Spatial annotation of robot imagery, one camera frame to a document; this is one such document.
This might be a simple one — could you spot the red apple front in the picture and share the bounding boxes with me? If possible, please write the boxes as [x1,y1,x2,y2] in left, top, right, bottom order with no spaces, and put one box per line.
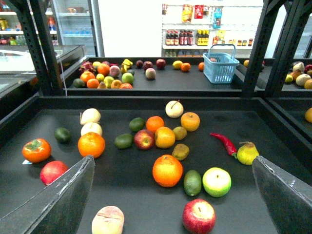
[182,198,216,234]

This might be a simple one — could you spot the white pear with stem back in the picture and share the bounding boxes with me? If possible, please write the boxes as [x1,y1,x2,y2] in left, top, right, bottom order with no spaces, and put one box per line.
[165,100,184,118]

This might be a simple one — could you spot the orange persimmon with green calyx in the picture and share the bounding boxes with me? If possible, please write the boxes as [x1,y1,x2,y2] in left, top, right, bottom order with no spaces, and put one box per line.
[22,138,52,163]

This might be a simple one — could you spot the small blue basket on shelf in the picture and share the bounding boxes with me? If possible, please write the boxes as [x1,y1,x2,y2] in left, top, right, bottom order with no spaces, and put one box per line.
[203,44,239,84]

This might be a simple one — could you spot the large orange front centre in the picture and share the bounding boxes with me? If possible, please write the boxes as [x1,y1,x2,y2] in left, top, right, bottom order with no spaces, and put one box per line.
[152,155,183,188]

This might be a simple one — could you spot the yellow-green pear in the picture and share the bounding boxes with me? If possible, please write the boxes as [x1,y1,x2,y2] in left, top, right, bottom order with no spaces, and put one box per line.
[237,141,259,166]

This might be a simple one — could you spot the green lime lower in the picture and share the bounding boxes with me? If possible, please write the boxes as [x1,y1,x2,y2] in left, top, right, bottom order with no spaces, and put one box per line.
[114,134,134,149]

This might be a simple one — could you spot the red apple in cluster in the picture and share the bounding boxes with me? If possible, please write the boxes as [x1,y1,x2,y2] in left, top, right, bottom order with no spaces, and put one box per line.
[134,129,155,150]

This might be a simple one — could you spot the green lime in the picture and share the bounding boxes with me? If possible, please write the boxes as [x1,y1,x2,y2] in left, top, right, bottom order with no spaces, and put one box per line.
[114,134,134,149]
[129,117,146,132]

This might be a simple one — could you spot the brown kiwi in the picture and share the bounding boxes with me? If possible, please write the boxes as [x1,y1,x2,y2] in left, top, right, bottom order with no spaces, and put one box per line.
[172,143,190,161]
[173,126,187,141]

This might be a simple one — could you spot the yellow-orange apple front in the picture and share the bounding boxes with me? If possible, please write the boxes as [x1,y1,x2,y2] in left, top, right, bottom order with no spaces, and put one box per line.
[155,126,176,149]

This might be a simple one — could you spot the yellow-orange apple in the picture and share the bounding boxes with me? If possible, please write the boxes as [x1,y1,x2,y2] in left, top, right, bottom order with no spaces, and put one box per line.
[155,126,176,149]
[180,112,200,132]

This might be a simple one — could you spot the white pear lying sideways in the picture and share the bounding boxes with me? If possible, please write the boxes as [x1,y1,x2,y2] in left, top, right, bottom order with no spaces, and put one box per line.
[79,108,101,125]

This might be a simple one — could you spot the brown kiwi lower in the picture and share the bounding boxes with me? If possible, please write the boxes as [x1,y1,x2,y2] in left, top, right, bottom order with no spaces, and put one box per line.
[172,143,190,161]

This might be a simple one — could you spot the yellow-orange apple back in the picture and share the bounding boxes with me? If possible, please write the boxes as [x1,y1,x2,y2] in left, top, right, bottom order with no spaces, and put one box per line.
[180,112,200,132]

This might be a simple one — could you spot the white retail shelf with bottles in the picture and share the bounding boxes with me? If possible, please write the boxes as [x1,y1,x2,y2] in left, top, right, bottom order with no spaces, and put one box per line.
[161,0,263,58]

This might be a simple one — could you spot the brown kiwi upper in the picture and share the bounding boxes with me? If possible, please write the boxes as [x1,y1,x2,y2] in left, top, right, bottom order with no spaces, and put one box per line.
[173,126,187,141]

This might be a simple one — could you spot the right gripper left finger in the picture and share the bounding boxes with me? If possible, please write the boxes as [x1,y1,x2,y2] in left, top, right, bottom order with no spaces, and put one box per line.
[0,156,95,234]

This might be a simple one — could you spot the white pear upright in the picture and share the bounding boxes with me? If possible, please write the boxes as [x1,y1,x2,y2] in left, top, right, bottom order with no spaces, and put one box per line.
[80,122,102,136]

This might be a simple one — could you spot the dark green avocado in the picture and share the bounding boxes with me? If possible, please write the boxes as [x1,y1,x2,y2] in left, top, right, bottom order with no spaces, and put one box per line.
[54,127,71,143]

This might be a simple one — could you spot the red chili pepper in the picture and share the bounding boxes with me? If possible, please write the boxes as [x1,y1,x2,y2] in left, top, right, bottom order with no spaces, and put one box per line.
[210,133,237,159]

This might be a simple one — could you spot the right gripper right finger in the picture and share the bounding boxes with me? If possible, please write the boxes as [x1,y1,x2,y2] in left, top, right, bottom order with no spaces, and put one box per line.
[252,156,312,234]

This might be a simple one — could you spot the green apple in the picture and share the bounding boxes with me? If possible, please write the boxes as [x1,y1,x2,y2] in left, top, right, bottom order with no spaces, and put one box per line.
[202,167,232,197]

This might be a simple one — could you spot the small orange tangerine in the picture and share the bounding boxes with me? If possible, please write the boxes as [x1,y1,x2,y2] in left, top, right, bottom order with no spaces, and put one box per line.
[146,116,165,133]

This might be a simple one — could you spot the black metal shelf upright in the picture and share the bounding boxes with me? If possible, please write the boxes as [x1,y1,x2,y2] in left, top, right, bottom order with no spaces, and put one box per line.
[5,0,63,96]

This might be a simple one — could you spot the large orange near persimmon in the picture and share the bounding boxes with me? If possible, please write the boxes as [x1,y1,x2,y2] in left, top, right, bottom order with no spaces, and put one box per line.
[78,132,105,158]

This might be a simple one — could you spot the small white price label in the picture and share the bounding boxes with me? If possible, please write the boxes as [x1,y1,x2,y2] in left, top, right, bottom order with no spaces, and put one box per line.
[22,160,33,165]

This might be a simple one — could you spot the green lime upper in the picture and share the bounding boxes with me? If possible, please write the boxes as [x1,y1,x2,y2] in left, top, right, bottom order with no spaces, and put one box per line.
[129,117,146,132]

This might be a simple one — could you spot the pale peach front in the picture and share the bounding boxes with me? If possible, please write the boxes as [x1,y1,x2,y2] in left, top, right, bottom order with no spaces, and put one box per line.
[92,206,125,234]

